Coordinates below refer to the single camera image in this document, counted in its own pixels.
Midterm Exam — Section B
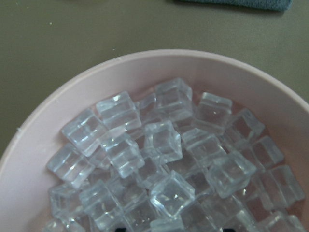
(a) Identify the clear ice cubes pile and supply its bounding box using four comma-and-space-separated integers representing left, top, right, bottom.
43, 78, 305, 232

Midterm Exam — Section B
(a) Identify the grey folded cloth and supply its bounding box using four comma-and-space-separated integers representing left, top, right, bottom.
183, 0, 293, 11

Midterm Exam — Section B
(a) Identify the pink bowl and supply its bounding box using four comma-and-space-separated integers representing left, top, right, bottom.
0, 49, 309, 232

